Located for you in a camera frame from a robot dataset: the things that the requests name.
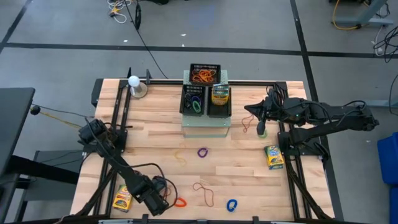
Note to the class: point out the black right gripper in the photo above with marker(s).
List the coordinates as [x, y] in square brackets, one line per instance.
[276, 109]

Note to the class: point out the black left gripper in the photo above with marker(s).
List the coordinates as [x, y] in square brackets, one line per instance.
[154, 191]

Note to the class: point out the green yellow crayon box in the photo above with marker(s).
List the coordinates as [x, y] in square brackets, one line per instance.
[220, 99]

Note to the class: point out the black slotted plastic basket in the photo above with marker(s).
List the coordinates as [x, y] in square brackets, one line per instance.
[186, 112]
[218, 74]
[219, 111]

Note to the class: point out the orange rubber band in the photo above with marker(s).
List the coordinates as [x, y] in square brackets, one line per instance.
[196, 77]
[205, 77]

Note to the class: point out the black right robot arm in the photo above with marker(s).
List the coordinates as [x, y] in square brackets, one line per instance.
[329, 110]

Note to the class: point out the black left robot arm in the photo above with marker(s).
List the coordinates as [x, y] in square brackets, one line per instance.
[121, 169]

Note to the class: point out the black desk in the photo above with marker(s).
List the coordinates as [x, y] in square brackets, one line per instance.
[12, 124]

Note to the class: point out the yellow red crayon box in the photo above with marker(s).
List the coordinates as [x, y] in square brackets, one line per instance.
[121, 199]

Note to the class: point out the blue yellow crayon box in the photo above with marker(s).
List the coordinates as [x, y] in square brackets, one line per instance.
[274, 157]

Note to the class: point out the yellow rubber band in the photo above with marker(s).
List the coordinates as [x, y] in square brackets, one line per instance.
[184, 162]

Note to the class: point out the pale green perforated metal riser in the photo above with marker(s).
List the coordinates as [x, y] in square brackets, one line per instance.
[203, 122]

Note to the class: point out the white bulb wooden lamp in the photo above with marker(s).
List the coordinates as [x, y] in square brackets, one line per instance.
[134, 81]

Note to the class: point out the blue plastic bin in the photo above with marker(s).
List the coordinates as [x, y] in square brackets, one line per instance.
[395, 205]
[388, 158]

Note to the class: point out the black ball knob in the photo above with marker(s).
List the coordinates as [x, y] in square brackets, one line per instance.
[35, 109]

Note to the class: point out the black metal table frame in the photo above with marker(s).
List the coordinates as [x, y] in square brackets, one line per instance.
[242, 83]

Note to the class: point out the grey desk leg frame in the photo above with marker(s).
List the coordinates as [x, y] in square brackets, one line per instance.
[363, 21]

